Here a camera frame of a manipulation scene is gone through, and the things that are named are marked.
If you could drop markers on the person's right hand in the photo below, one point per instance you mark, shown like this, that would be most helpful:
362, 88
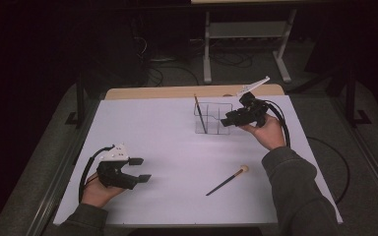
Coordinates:
270, 134

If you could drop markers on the white metal desk frame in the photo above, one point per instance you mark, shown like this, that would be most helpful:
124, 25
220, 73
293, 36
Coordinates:
247, 30

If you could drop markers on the wooden table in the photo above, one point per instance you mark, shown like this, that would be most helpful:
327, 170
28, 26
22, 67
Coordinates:
160, 92

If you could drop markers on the fluffy makeup brush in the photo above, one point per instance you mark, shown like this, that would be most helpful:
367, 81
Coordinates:
226, 182

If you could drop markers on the black metal stand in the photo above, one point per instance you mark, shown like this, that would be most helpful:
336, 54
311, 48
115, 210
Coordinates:
80, 105
351, 101

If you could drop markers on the aluminium rail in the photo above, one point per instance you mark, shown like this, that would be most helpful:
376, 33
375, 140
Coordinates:
55, 193
374, 167

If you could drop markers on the person's left hand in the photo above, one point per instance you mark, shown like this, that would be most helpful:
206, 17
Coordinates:
96, 195

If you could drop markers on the white board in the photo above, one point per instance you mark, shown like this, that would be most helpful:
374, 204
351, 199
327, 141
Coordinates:
177, 154

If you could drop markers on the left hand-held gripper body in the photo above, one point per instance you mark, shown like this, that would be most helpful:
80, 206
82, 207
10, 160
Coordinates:
113, 175

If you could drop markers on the thin makeup brush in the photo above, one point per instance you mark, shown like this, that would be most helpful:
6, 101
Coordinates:
201, 114

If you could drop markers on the clear plastic organizer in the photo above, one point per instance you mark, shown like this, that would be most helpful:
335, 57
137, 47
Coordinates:
218, 126

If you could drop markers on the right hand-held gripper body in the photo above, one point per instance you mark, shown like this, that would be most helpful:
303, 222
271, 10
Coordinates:
251, 111

